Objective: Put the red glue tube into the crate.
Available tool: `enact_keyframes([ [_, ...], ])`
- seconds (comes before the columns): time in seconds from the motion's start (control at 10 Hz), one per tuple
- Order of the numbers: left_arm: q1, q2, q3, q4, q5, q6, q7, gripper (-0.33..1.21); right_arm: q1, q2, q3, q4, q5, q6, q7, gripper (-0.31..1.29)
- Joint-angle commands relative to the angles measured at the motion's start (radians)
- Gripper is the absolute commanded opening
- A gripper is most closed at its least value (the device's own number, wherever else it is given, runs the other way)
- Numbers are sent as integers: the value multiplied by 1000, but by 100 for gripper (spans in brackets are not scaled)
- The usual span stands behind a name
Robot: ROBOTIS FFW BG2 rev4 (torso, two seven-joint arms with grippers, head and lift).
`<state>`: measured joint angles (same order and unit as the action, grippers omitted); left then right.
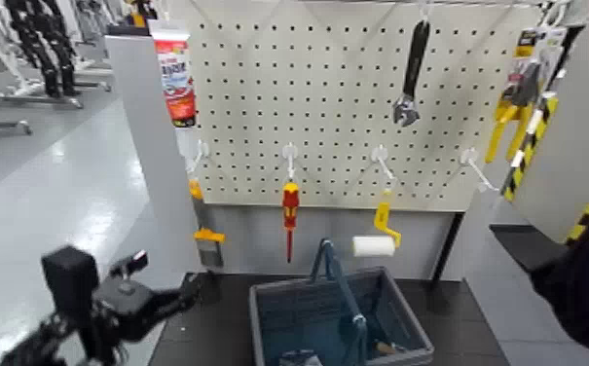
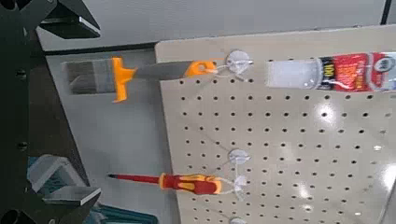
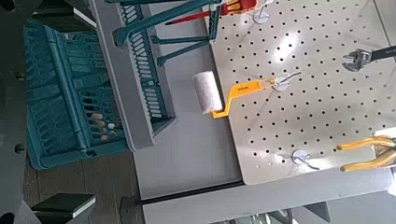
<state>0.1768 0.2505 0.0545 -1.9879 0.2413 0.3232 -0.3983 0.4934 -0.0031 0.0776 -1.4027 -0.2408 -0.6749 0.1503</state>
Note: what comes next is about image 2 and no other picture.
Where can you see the grey-blue plastic crate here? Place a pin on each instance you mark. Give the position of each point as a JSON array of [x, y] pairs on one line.
[[124, 217]]

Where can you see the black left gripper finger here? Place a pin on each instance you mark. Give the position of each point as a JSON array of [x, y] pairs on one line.
[[74, 21], [71, 202]]

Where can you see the red and white glue tube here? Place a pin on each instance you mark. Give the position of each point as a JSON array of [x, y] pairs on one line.
[[345, 72]]

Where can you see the beige pegboard panel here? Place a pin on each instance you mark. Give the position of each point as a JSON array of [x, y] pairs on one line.
[[280, 140]]

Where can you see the grey partition wall panel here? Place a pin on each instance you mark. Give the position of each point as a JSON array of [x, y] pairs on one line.
[[218, 15]]

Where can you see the white pegboard hook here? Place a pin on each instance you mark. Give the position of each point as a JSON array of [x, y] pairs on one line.
[[238, 60], [238, 221], [239, 156]]

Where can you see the red and yellow screwdriver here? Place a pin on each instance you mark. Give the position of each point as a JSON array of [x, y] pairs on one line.
[[193, 184]]

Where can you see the orange and grey paint brush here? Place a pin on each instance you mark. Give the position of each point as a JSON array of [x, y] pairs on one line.
[[162, 71]]

